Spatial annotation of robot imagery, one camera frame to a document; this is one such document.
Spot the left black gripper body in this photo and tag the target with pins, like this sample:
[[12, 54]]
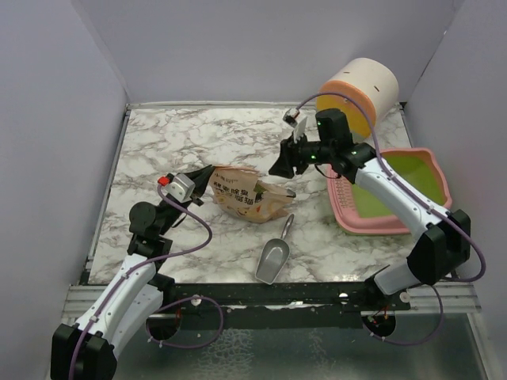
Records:
[[173, 214]]

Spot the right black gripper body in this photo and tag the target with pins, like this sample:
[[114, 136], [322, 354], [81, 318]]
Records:
[[317, 152]]

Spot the pink cat litter bag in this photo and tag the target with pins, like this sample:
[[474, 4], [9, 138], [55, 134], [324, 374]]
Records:
[[239, 191]]

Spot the grey metal litter scoop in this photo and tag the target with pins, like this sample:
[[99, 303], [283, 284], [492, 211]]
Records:
[[274, 255]]

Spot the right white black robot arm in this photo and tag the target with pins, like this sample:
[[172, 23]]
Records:
[[441, 237]]

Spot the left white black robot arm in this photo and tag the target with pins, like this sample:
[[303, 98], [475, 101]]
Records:
[[91, 347]]

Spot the pink green litter box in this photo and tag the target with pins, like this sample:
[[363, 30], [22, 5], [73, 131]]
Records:
[[357, 211]]

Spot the round pastel drawer cabinet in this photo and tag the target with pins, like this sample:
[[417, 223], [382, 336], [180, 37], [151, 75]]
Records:
[[364, 90]]

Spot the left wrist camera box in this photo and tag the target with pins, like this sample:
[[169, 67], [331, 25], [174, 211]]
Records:
[[180, 187]]

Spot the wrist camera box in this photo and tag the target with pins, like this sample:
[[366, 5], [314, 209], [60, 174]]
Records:
[[180, 187], [293, 118]]

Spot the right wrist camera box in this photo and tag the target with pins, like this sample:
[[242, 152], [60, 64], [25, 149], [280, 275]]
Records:
[[293, 118]]

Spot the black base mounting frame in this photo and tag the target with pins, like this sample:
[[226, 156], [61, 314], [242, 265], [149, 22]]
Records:
[[213, 306]]

